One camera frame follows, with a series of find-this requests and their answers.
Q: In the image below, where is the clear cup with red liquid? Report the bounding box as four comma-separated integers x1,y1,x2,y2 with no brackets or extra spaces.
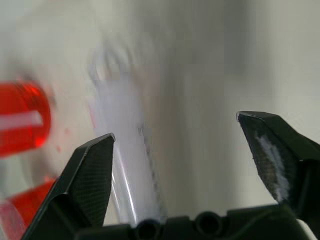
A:
0,80,52,158
0,176,61,240

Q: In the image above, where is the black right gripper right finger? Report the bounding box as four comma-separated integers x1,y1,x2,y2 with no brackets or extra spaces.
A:
236,111,320,232

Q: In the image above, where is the clear plastic syringe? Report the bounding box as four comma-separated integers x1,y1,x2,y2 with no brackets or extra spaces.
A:
86,44,169,227

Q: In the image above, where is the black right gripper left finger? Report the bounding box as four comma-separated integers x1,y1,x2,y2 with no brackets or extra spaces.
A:
20,132,116,240

